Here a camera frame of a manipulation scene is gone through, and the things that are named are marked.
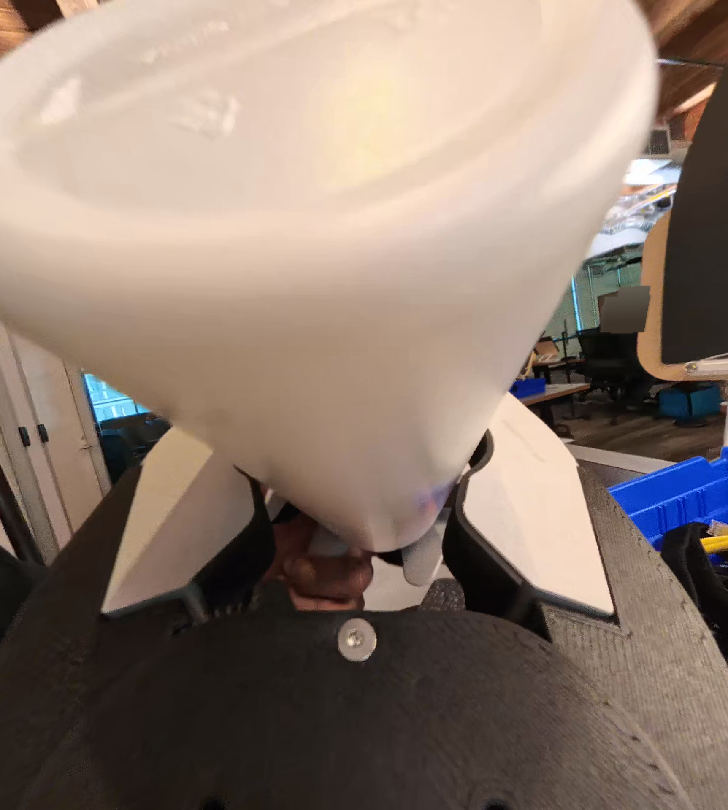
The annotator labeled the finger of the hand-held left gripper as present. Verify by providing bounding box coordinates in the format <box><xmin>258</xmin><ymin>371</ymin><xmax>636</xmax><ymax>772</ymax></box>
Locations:
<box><xmin>401</xmin><ymin>524</ymin><xmax>448</xmax><ymax>587</ymax></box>

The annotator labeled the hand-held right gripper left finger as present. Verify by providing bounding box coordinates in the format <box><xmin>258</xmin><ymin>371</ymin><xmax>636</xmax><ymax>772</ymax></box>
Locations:
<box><xmin>101</xmin><ymin>427</ymin><xmax>277</xmax><ymax>620</ymax></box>

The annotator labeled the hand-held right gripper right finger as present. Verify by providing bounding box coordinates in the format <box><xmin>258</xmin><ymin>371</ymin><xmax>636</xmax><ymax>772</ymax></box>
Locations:
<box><xmin>443</xmin><ymin>392</ymin><xmax>616</xmax><ymax>624</ymax></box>

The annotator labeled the blue storage bin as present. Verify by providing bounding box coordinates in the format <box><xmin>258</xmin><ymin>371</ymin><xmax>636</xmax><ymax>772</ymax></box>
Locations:
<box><xmin>609</xmin><ymin>446</ymin><xmax>728</xmax><ymax>551</ymax></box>

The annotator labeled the white bottle with black lid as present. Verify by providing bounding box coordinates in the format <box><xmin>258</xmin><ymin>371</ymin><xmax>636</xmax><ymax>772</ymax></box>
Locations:
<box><xmin>0</xmin><ymin>0</ymin><xmax>659</xmax><ymax>558</ymax></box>

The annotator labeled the person's left hand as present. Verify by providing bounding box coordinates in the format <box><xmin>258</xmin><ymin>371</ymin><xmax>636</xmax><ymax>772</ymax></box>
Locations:
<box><xmin>263</xmin><ymin>494</ymin><xmax>375</xmax><ymax>611</ymax></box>

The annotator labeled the grey office table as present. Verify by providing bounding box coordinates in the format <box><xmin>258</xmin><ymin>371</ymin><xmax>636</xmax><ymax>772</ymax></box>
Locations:
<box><xmin>516</xmin><ymin>381</ymin><xmax>593</xmax><ymax>431</ymax></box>

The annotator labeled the black office chair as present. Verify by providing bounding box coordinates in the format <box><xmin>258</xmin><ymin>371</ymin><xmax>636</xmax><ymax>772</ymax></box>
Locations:
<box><xmin>576</xmin><ymin>329</ymin><xmax>640</xmax><ymax>409</ymax></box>

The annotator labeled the black pole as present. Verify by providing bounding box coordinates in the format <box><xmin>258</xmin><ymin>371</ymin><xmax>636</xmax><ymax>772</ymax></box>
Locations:
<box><xmin>0</xmin><ymin>429</ymin><xmax>45</xmax><ymax>567</ymax></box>

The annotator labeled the white cabinet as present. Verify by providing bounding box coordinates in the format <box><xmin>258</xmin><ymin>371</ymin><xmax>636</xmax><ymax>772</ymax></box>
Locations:
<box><xmin>0</xmin><ymin>310</ymin><xmax>111</xmax><ymax>551</ymax></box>

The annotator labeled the blue box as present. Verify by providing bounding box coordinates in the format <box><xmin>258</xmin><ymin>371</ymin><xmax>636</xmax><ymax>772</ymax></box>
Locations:
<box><xmin>658</xmin><ymin>383</ymin><xmax>722</xmax><ymax>421</ymax></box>

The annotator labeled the black panel with wooden edge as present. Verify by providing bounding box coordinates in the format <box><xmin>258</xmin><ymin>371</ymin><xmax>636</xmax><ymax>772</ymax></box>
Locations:
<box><xmin>637</xmin><ymin>38</ymin><xmax>728</xmax><ymax>383</ymax></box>

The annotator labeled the black strap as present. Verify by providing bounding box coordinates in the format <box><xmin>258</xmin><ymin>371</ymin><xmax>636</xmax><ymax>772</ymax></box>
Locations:
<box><xmin>661</xmin><ymin>522</ymin><xmax>728</xmax><ymax>659</ymax></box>

